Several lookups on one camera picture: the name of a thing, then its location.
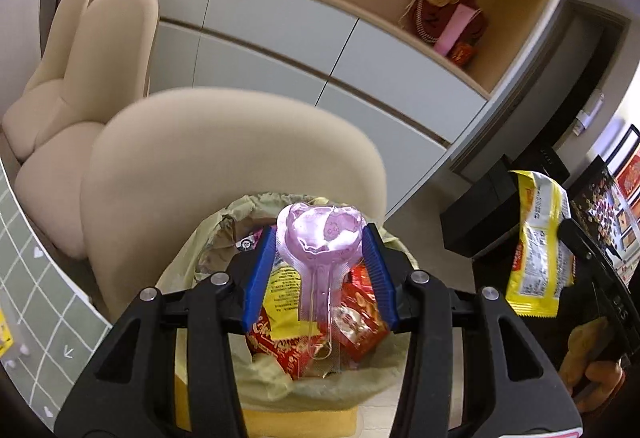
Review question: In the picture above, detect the red gift bag ornament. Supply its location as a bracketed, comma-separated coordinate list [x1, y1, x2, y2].
[399, 0, 489, 67]

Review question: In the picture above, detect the yellow noodle packet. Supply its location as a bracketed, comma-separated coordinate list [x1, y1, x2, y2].
[504, 170, 577, 319]

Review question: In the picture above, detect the small red box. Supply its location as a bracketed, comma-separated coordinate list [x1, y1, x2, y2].
[447, 42, 476, 67]

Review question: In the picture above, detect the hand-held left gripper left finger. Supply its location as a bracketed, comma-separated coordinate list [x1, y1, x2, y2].
[55, 227, 279, 438]

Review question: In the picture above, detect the pink card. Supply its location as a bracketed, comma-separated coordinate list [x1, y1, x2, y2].
[433, 4, 481, 56]

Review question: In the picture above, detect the black low cabinet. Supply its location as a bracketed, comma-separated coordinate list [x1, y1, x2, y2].
[439, 145, 572, 259]

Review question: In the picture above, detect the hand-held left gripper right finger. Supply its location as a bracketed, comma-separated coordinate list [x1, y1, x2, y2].
[362, 223, 584, 438]

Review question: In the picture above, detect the yellow-lined waste bin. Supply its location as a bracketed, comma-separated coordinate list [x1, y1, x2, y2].
[155, 192, 422, 415]

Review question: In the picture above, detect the green grid tablecloth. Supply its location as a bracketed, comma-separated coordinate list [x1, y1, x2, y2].
[0, 158, 114, 432]

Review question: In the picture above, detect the dark grey door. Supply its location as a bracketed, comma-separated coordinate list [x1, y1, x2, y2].
[451, 0, 632, 179]

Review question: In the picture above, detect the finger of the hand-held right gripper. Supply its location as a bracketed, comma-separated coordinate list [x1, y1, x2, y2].
[557, 218, 596, 279]

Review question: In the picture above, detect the lilac plastic blister pack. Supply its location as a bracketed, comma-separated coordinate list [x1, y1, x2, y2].
[276, 201, 362, 362]

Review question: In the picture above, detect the white wall switch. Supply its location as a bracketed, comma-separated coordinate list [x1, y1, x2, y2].
[574, 89, 605, 137]

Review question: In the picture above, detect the beige chair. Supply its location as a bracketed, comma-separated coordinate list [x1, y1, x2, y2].
[82, 86, 389, 319]
[2, 0, 96, 165]
[14, 0, 161, 259]

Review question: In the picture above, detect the wooden shelf cabinet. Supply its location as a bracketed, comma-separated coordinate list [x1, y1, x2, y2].
[40, 0, 587, 175]

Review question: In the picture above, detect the red yellow snack packet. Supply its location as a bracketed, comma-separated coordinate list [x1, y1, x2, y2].
[332, 262, 392, 362]

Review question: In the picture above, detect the person's right hand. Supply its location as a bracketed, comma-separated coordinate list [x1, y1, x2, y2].
[559, 318, 627, 402]

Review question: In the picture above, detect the framed wall picture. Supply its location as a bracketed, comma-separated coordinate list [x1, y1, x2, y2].
[612, 127, 640, 191]

